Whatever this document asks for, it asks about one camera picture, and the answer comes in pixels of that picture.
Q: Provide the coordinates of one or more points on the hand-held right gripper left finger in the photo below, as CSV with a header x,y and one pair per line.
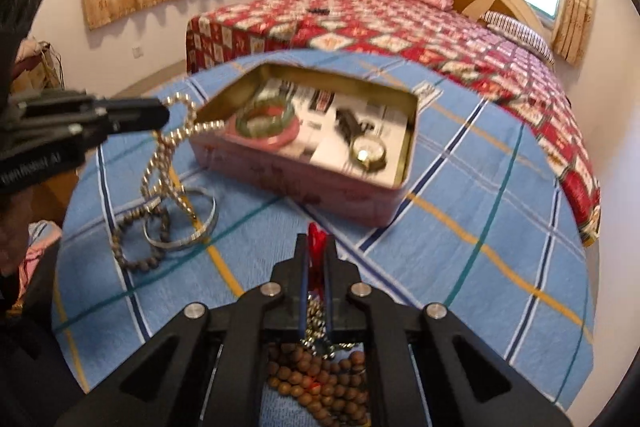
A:
x,y
302,292

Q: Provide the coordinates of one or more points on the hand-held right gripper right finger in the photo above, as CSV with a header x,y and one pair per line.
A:
x,y
330,292

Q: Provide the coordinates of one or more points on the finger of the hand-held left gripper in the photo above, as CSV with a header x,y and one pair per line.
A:
x,y
140,107
140,123

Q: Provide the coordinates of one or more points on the green jade bangle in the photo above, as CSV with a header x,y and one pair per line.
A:
x,y
241,123

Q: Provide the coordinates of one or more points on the pink tin box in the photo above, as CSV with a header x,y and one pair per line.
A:
x,y
300,187

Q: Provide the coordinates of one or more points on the silver bangle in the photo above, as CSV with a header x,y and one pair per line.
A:
x,y
212,214

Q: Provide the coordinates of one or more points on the pink bangle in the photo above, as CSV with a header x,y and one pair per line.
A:
x,y
280,143

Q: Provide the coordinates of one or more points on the pink cloth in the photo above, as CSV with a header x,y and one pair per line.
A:
x,y
42,252

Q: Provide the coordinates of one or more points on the blue plaid tablecloth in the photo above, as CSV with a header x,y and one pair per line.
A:
x,y
450,257

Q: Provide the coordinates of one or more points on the printed paper sheet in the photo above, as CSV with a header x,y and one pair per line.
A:
x,y
325,142

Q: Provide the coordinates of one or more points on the small black object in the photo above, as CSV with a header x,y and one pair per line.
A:
x,y
318,10

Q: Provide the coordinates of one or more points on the bed with red patterned cover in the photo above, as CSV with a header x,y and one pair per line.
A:
x,y
400,32

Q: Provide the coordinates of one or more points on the striped pillow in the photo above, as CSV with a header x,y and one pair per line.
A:
x,y
520,32

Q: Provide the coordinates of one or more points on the white wall socket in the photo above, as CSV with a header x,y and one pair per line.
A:
x,y
138,52

